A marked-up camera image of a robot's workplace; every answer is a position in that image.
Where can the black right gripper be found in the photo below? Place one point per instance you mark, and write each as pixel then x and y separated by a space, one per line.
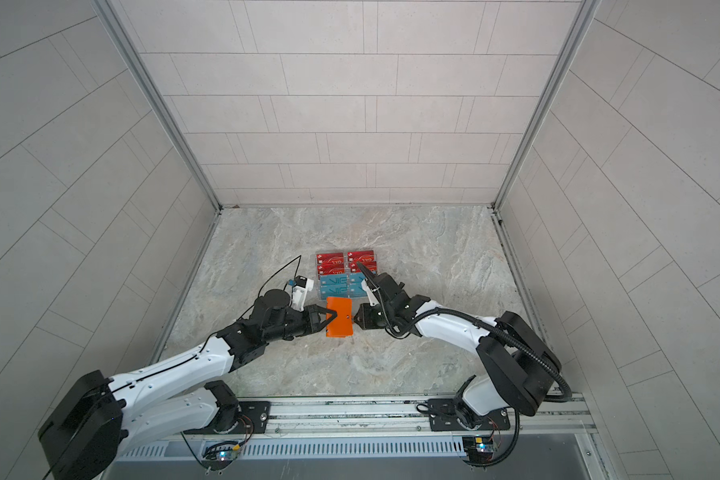
pixel 364 319

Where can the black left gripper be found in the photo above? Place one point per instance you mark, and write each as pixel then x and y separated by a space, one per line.
pixel 310 327

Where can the orange card holder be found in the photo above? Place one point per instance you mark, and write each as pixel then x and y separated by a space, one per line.
pixel 342 325

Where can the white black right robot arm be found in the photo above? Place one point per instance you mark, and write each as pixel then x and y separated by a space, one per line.
pixel 522 372

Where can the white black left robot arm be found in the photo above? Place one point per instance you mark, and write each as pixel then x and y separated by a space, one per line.
pixel 102 418

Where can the teal card right stack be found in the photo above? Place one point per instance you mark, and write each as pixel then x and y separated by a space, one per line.
pixel 355 285

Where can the teal card stack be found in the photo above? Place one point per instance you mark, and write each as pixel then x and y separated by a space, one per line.
pixel 334 285
pixel 355 285

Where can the teal card left stack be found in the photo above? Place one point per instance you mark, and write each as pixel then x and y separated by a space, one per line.
pixel 334 285

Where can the red card right stack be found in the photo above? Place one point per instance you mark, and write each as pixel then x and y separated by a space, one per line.
pixel 365 258

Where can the red card stack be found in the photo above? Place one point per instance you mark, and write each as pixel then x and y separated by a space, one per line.
pixel 331 263
pixel 365 258

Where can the red card left stack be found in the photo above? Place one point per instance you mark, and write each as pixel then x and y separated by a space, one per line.
pixel 331 263

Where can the vent grille strip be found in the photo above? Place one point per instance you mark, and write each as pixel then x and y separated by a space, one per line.
pixel 309 448

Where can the left circuit board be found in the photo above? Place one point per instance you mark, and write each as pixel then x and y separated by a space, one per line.
pixel 219 456

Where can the circuit board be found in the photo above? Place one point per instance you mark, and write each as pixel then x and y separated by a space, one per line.
pixel 480 451
pixel 219 456

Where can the right circuit board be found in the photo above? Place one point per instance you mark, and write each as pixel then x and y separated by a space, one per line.
pixel 480 451

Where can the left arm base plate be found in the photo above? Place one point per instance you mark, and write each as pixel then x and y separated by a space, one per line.
pixel 251 417

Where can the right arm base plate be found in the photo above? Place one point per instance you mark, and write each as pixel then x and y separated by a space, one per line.
pixel 448 415

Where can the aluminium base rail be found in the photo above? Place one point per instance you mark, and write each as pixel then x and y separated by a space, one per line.
pixel 345 417

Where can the aluminium corner post right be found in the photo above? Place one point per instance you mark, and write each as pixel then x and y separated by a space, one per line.
pixel 576 34

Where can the aluminium corner post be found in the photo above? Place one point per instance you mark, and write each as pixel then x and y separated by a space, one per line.
pixel 117 32
pixel 576 34

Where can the aluminium corner post left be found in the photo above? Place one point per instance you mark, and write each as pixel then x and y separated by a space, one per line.
pixel 117 32

